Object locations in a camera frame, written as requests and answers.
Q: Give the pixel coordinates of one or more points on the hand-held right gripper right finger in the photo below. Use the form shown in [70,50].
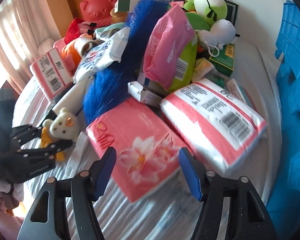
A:
[190,175]

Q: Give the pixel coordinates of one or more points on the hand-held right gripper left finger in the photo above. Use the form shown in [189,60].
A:
[105,177]

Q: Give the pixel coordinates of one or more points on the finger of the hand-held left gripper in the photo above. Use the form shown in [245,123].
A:
[47,150]
[27,131]

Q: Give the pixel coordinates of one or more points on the small white bear plush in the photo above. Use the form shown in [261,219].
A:
[61,125]

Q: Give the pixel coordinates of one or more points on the pink flower tissue pack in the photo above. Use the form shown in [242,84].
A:
[135,140]

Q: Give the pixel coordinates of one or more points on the blue plastic storage crate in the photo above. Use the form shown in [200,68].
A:
[295,105]

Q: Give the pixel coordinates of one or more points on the white cloth covered desktop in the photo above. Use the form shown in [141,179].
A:
[145,220]

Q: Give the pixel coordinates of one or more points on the pale crumpled cloth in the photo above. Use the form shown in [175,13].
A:
[5,195]

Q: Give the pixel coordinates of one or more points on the white plastic bottle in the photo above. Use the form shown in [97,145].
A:
[72,96]

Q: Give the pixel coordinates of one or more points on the pink and white tissue pack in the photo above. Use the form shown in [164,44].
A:
[210,120]
[50,72]

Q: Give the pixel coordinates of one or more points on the pig plush in orange clothes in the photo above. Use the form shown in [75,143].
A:
[68,52]

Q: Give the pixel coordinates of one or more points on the pale pink curtain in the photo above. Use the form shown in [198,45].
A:
[20,25]

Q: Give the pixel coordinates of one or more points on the white and blue packet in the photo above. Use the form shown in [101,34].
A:
[102,55]

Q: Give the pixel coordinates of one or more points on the pig plush in red dress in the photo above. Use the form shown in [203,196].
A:
[75,30]

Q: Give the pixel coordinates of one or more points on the dark green box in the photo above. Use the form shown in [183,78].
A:
[222,60]

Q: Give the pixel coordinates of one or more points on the pink wet wipes pack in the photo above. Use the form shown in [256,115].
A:
[165,50]

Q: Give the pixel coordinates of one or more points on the blue fuzzy duster brush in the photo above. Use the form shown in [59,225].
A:
[137,42]

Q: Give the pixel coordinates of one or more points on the brown bear plush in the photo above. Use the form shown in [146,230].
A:
[118,16]

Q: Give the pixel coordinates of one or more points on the red bear-face carry case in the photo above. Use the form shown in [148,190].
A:
[100,2]

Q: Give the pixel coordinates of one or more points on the green and white carton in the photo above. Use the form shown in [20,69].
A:
[125,6]

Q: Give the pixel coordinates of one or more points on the green and white plush toy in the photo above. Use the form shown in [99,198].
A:
[210,5]

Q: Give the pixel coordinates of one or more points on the pink flat box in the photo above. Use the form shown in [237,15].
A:
[177,4]

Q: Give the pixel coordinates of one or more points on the curved wooden wall trim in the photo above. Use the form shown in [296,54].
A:
[62,5]

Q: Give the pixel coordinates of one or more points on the black box with gold frame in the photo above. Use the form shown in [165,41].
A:
[231,12]

